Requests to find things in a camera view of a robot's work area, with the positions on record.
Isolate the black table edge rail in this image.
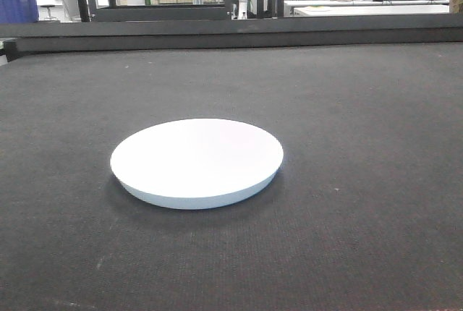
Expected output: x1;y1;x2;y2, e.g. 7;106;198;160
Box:
1;14;462;60

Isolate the grey office chair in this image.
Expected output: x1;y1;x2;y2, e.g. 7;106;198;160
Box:
38;0;82;22

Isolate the blue storage crate background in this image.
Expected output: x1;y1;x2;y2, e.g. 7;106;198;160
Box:
0;0;39;24

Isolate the white lab table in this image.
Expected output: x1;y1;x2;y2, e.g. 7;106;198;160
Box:
284;0;450;17

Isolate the white round plate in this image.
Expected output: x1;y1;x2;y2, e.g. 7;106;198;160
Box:
110;119;284;210

